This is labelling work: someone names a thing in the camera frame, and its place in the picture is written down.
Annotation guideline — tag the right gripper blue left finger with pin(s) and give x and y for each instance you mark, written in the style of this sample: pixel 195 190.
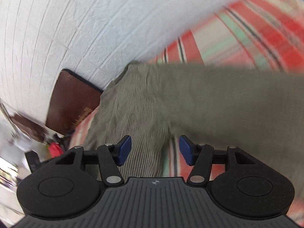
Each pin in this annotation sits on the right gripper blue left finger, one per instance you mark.
pixel 110 157

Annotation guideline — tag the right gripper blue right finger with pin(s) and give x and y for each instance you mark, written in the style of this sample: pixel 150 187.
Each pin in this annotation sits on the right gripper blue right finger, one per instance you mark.
pixel 199 156

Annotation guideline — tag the green striped checked shirt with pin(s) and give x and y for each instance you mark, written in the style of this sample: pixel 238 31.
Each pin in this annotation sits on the green striped checked shirt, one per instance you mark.
pixel 242 191

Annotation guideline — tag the red cloth bundle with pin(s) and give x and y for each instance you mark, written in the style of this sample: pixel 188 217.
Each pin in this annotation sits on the red cloth bundle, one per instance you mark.
pixel 55 150

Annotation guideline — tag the dark brown wooden board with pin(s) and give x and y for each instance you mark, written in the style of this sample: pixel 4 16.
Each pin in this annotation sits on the dark brown wooden board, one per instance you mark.
pixel 73 98

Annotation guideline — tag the black metal stand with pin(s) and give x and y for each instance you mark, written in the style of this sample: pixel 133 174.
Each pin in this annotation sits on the black metal stand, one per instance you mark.
pixel 32 157

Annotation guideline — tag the red plaid bed sheet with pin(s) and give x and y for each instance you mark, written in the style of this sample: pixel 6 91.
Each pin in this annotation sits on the red plaid bed sheet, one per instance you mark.
pixel 237 33

